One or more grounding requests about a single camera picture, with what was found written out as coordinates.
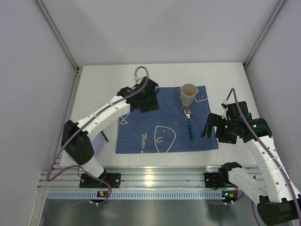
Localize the blue fish placemat cloth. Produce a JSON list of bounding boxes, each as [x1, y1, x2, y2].
[[116, 86, 218, 154]]

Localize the spoon with teal handle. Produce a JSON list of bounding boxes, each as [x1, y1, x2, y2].
[[184, 108, 194, 142]]

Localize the beige paper cup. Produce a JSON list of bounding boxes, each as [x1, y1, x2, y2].
[[180, 83, 198, 107]]

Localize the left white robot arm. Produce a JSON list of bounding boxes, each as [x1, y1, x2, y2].
[[62, 77, 158, 180]]

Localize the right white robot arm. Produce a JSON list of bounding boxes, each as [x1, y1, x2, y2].
[[201, 101, 301, 226]]

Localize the purple plate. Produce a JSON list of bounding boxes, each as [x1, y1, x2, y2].
[[91, 136, 106, 156]]

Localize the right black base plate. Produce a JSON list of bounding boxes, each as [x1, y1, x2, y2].
[[204, 172, 234, 190]]

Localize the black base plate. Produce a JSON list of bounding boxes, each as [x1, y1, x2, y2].
[[79, 173, 121, 188], [204, 172, 234, 190]]

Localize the fork with teal handle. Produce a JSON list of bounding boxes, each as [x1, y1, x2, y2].
[[101, 131, 109, 143]]

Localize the aluminium mounting rail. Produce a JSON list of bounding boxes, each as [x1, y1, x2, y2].
[[38, 166, 218, 189]]

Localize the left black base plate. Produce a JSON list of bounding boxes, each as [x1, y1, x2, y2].
[[79, 173, 121, 188]]

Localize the perforated cable tray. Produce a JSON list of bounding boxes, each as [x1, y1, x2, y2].
[[47, 190, 237, 200]]

